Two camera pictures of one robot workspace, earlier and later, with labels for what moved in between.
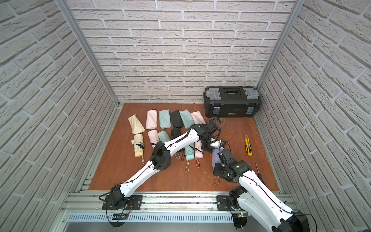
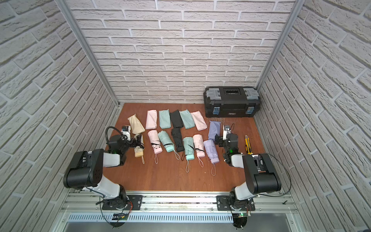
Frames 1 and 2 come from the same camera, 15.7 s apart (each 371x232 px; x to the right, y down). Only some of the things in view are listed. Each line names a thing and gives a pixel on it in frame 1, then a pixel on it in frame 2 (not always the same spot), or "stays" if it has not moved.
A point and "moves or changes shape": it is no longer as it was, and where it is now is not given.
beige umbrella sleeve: (136, 125) stays
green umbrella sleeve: (164, 119) stays
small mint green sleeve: (187, 118) stays
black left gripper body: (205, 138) to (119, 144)
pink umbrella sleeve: (151, 119) stays
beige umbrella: (138, 142) stays
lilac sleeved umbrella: (216, 158) moves or changes shape
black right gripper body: (220, 171) to (222, 143)
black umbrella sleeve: (176, 119) stays
